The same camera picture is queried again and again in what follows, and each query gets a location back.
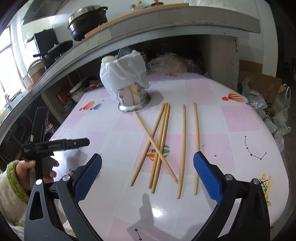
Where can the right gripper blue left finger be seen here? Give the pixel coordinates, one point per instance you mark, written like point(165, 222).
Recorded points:
point(85, 176)

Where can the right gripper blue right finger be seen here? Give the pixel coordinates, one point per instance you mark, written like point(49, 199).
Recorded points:
point(208, 177)

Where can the cream plastic ladle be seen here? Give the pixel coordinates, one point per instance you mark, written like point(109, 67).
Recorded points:
point(108, 59)

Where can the large steel spoon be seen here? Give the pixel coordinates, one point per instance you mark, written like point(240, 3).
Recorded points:
point(124, 51)

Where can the fluffy white sleeve forearm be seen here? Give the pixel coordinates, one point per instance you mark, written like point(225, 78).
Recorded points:
point(13, 197)

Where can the person's left hand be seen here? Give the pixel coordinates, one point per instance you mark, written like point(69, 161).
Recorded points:
point(22, 173)

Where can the crossing wooden chopstick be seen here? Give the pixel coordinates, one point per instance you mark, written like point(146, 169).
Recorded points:
point(160, 153)

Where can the stack of bowls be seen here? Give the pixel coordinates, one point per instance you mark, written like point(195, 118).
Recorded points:
point(77, 91)

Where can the brown enamel pot stack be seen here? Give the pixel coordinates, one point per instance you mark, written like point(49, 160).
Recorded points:
point(36, 70)

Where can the steel utensil holder cup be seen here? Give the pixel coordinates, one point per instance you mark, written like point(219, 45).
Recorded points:
point(132, 98)

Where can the black wok pan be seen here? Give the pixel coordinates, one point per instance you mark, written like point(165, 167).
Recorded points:
point(52, 55)

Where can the white plastic bag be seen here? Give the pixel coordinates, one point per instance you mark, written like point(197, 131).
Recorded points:
point(123, 72)

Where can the cardboard box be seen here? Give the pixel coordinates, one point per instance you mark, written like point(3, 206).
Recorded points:
point(267, 85)

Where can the black appliance box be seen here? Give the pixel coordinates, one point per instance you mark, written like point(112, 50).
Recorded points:
point(45, 40)

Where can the yellowish plastic bag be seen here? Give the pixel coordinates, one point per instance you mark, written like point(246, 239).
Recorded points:
point(167, 63)

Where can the wooden cutting board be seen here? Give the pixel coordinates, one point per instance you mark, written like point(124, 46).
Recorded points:
point(133, 15)

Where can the large black stock pot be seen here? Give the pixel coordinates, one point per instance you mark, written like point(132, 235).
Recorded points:
point(86, 19)

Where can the yellow cap sauce bottle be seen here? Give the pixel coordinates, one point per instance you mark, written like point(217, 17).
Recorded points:
point(139, 4)

